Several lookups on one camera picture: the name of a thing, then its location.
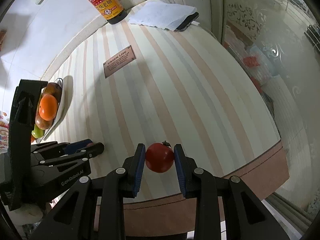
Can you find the green apple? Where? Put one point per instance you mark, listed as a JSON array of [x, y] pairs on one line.
[[37, 132]]

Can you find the orange with stem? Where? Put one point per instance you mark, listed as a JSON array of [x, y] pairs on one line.
[[48, 107]]

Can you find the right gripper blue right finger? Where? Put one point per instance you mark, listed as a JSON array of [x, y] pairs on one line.
[[183, 170]]

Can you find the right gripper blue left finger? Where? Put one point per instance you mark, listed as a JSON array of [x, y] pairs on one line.
[[136, 170]]

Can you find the soy sauce bottle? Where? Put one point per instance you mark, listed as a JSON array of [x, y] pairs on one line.
[[111, 10]]

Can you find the striped table mat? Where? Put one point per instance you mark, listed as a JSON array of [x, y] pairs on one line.
[[183, 88]]

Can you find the red cherry tomato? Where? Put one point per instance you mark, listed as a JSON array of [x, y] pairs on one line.
[[159, 157]]

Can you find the brown label patch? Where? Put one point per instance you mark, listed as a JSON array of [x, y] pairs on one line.
[[118, 61]]

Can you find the brown-green apple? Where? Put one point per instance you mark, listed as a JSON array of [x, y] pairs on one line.
[[41, 123], [53, 89]]

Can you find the smartphone under paper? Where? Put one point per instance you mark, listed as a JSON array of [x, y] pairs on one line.
[[187, 22]]

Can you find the brown-green apple back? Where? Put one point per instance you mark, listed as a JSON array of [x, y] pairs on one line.
[[53, 89]]

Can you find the colourful wall sticker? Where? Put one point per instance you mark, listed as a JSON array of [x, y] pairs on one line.
[[4, 132]]

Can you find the brown-green apple front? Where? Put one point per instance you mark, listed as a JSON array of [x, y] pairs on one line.
[[41, 123]]

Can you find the white folded paper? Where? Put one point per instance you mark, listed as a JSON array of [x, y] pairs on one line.
[[161, 15]]

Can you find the floral oval ceramic plate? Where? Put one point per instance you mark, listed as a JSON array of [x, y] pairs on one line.
[[60, 109]]

